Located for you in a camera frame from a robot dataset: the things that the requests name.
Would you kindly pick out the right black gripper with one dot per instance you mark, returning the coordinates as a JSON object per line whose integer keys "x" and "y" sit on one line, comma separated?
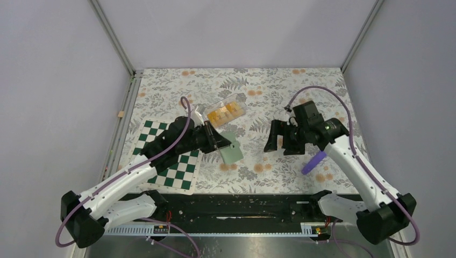
{"x": 290, "y": 149}

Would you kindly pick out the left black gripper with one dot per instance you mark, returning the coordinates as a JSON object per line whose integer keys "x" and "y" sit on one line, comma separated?
{"x": 214, "y": 140}

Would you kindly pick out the green card holder wallet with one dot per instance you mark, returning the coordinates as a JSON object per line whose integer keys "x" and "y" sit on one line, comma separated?
{"x": 231, "y": 153}

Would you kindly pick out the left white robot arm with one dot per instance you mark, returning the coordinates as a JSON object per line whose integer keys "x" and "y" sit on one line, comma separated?
{"x": 87, "y": 215}

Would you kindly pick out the floral table mat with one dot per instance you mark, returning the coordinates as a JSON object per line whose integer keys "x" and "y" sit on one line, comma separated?
{"x": 265, "y": 92}

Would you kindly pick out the clear box with orange blocks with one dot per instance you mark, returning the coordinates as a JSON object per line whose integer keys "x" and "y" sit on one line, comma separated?
{"x": 226, "y": 110}

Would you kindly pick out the purple cylinder tube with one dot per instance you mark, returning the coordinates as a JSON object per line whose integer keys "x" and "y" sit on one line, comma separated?
{"x": 313, "y": 163}

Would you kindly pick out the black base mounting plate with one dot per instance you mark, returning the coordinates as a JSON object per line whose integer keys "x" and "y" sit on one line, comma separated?
{"x": 240, "y": 214}

